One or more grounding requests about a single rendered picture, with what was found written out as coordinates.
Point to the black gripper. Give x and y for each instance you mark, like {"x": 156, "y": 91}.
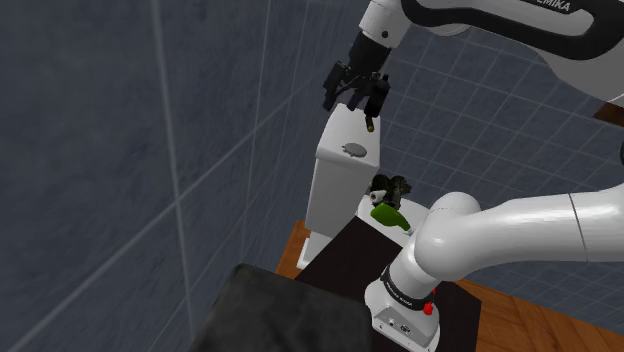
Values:
{"x": 366, "y": 56}

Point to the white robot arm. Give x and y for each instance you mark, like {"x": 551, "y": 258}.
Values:
{"x": 492, "y": 234}

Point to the small dark brass cylinder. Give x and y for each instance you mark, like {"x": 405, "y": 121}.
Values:
{"x": 370, "y": 124}

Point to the white toilet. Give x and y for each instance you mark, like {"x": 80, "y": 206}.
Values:
{"x": 336, "y": 185}

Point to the dark mottled lump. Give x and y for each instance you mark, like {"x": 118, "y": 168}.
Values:
{"x": 397, "y": 189}

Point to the small white roll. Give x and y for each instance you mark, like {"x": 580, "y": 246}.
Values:
{"x": 376, "y": 196}

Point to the green bottle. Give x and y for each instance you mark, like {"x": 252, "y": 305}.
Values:
{"x": 390, "y": 217}

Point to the dark grey box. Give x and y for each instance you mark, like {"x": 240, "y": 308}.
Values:
{"x": 278, "y": 312}

